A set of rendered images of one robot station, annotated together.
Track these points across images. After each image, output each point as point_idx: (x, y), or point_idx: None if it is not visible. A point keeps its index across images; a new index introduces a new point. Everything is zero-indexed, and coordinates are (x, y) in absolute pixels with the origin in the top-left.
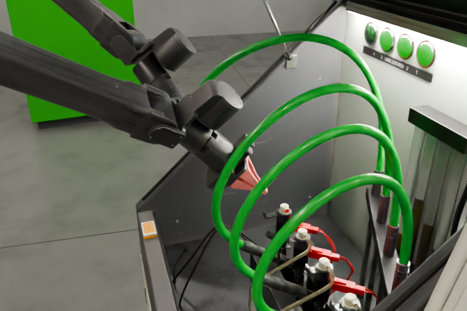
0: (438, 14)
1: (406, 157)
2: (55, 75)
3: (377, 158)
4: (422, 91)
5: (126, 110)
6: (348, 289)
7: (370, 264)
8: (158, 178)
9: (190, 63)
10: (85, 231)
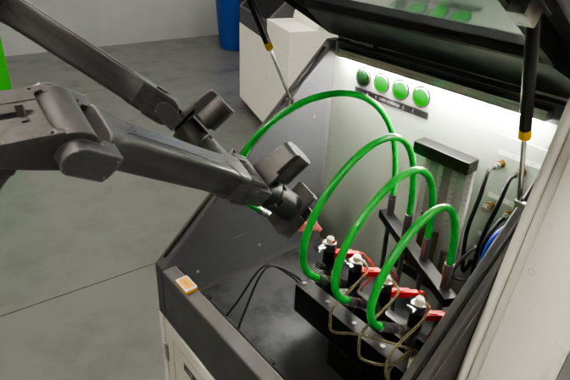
0: (427, 64)
1: (406, 179)
2: (197, 162)
3: None
4: (419, 126)
5: (237, 181)
6: (406, 293)
7: None
8: (73, 229)
9: (64, 86)
10: (3, 309)
